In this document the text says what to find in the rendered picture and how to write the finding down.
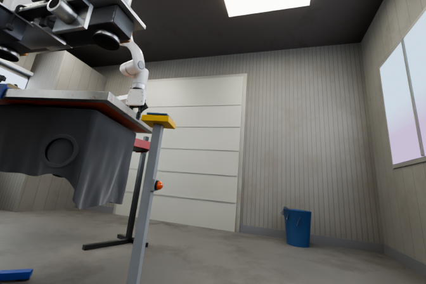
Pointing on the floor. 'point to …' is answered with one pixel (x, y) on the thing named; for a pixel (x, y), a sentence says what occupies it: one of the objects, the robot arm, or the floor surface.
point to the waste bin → (297, 227)
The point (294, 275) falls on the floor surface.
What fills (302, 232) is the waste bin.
